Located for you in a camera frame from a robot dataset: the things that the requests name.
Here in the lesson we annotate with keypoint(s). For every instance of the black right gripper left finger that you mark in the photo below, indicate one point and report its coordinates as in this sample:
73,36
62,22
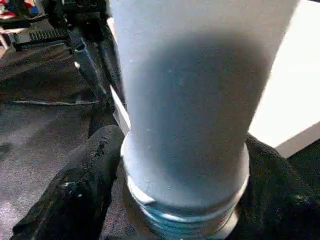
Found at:
75,195

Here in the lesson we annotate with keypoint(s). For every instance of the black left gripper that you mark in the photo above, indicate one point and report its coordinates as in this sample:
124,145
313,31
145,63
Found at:
80,10

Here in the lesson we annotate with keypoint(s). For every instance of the white plastic table leg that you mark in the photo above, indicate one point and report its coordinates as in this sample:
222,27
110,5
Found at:
200,100

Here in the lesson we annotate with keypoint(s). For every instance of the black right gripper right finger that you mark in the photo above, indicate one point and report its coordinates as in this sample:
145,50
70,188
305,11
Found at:
280,200

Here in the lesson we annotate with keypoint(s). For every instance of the white plastic table top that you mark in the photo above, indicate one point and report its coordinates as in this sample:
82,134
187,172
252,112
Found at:
295,75

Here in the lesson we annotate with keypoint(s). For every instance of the black mat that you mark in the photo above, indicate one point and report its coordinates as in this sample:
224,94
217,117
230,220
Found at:
40,130

